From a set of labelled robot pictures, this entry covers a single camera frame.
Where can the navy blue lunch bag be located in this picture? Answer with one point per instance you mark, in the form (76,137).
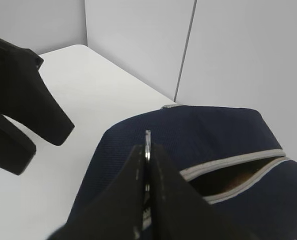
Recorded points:
(209,146)

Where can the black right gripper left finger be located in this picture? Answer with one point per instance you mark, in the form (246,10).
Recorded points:
(117,213)

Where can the brown bread roll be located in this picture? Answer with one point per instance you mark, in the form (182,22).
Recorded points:
(236,181)

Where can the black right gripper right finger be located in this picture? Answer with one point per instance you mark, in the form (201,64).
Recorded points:
(178,212)

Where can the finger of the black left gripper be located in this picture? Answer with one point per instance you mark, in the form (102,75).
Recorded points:
(25,98)
(16,148)

